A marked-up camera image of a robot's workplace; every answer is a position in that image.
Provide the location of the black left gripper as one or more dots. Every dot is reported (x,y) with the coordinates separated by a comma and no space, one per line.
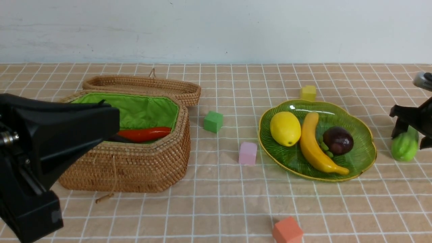
(47,139)

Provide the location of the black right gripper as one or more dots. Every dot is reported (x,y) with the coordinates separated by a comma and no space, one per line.
(419,118)

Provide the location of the green toy bitter gourd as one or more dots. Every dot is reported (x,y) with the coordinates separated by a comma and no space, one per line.
(404,147)

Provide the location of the orange toy carrot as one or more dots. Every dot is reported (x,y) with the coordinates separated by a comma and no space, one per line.
(145,135)

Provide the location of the yellow toy banana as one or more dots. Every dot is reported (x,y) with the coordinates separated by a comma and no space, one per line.
(311,150)

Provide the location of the yellow toy lemon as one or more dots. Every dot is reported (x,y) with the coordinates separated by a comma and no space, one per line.
(285,128)

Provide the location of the purple toy eggplant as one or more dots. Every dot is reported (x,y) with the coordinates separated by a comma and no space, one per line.
(118,138)

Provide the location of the green glass leaf plate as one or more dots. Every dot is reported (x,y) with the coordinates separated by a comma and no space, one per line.
(361,158)

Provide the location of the woven wicker basket green lining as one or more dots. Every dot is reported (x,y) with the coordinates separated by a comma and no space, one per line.
(140,168)

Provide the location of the yellow foam cube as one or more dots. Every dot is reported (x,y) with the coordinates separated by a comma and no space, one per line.
(308,93)

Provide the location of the woven wicker basket lid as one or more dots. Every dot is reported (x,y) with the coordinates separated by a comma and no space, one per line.
(185,92)

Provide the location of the green foam cube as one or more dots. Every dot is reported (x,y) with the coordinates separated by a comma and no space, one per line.
(213,121)

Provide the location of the orange foam cube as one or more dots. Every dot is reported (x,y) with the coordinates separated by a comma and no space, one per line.
(287,231)

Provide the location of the pink foam cube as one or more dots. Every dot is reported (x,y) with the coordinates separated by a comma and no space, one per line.
(247,153)

